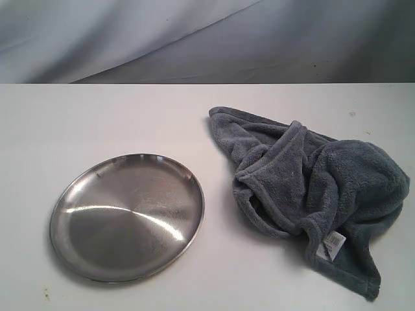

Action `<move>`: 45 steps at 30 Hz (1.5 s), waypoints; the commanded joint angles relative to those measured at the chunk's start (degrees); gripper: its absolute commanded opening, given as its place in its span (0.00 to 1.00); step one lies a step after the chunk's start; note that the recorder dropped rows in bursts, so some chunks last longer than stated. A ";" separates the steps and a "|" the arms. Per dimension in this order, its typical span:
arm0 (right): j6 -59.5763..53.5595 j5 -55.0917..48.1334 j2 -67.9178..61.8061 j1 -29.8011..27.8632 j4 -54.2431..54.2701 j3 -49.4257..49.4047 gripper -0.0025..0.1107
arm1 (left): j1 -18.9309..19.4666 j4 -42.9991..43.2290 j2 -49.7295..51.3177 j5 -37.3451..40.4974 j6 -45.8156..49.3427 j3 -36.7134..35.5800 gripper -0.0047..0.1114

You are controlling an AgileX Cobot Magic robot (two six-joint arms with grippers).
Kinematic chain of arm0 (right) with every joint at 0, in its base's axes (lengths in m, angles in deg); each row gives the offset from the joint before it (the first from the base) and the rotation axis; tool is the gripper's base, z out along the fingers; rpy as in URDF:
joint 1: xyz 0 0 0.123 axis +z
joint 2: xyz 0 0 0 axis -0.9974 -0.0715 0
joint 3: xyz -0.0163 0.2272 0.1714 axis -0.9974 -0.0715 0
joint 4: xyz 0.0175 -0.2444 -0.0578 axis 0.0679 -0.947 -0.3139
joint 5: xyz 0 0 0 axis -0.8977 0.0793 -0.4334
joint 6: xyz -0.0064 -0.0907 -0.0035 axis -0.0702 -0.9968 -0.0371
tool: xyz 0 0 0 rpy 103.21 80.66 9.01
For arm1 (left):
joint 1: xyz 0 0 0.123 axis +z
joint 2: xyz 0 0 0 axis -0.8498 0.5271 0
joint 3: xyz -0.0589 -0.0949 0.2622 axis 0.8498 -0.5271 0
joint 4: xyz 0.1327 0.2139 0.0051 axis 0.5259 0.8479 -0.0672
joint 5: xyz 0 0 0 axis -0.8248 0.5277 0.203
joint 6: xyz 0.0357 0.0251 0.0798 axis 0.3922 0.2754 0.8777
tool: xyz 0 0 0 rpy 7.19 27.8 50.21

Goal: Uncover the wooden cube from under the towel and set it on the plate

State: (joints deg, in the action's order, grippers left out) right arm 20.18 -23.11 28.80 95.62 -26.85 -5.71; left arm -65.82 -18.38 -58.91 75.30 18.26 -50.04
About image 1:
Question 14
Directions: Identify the grey fleece towel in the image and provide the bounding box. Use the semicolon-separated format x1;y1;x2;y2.
209;107;410;300

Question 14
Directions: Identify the white printed paper label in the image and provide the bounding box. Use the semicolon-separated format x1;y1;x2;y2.
316;231;346;262

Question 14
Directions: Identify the round stainless steel plate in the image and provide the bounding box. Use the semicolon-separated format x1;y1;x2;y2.
49;154;205;284

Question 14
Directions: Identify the white backdrop sheet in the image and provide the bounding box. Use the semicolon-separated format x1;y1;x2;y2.
1;1;414;84

